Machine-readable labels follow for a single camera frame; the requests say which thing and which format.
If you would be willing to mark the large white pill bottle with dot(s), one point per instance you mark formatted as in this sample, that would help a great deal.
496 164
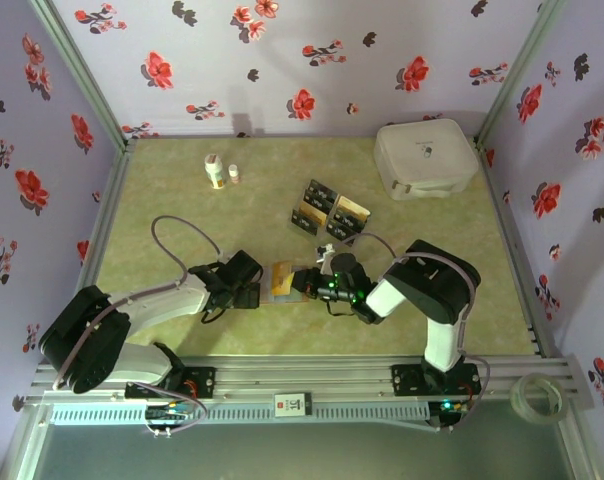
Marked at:
215 172

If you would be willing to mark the black VIP card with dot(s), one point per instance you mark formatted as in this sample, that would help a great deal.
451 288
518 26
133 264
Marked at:
316 199
341 230
304 224
348 216
322 189

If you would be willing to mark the aluminium frame post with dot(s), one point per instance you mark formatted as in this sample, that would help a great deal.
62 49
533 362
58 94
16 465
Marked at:
518 72
19 450
84 75
579 450

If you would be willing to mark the small white pill bottle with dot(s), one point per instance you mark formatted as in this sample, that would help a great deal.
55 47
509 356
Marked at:
234 174

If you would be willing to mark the green circuit board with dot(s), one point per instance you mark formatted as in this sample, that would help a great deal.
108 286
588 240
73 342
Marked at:
174 411
449 407

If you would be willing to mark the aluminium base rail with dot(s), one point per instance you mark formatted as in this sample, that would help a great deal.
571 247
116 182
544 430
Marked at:
302 377

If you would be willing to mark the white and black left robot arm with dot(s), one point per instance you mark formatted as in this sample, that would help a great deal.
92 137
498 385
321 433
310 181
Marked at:
157 305

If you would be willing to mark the clear tape roll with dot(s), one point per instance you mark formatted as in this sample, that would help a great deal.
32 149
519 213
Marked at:
516 400

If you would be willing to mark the black and gold packets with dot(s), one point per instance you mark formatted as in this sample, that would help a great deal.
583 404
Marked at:
332 207

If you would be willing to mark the white zipped storage case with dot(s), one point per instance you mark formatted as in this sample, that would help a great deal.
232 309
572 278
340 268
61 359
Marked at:
422 155

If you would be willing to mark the red and white label tag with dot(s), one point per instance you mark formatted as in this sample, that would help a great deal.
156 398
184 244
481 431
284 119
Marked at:
292 405

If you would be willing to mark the gold card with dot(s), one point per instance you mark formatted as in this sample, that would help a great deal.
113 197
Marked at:
353 205
282 277
312 212

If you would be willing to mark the aluminium side rail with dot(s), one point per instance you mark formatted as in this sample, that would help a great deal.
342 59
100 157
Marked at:
108 210
516 250

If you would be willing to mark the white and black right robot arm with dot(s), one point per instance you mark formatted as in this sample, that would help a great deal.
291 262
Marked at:
432 280

